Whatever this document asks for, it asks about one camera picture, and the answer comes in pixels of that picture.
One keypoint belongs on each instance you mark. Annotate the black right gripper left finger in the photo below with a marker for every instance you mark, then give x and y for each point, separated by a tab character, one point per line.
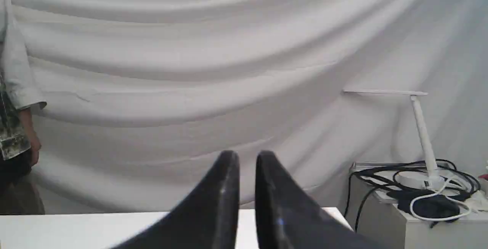
206	219

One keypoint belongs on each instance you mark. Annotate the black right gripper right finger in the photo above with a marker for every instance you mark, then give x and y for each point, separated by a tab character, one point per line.
287	218

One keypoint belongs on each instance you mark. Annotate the person's left hand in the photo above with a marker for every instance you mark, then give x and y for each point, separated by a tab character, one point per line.
36	146

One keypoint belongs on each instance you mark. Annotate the grey side cabinet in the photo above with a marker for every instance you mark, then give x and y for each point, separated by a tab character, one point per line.
376	216

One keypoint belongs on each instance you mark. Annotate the white draped backdrop cloth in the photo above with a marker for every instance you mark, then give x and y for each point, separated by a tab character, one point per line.
142	95

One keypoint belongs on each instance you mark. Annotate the white desk lamp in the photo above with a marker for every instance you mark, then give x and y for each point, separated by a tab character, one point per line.
432	179

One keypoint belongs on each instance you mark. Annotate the person in camouflage jacket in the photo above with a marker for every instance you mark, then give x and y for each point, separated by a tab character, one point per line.
19	96

